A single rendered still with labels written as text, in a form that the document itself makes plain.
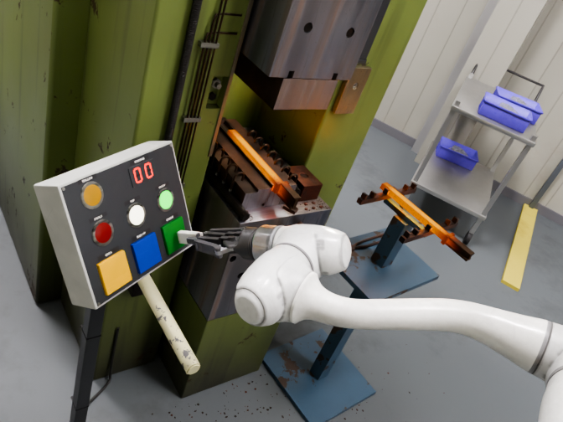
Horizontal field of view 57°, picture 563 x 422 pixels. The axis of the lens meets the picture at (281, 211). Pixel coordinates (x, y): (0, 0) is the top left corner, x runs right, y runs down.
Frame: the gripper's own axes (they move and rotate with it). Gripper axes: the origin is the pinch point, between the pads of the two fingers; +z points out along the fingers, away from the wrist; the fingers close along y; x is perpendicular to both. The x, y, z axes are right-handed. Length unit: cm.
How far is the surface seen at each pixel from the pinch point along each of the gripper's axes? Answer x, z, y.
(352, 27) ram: 41, -26, 51
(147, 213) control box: 8.6, 5.5, -6.4
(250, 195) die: -3.0, 7.2, 37.5
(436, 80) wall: -24, 38, 381
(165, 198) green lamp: 10.0, 5.1, -0.2
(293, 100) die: 24.8, -10.8, 40.8
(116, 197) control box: 15.5, 5.4, -13.8
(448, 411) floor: -137, -30, 111
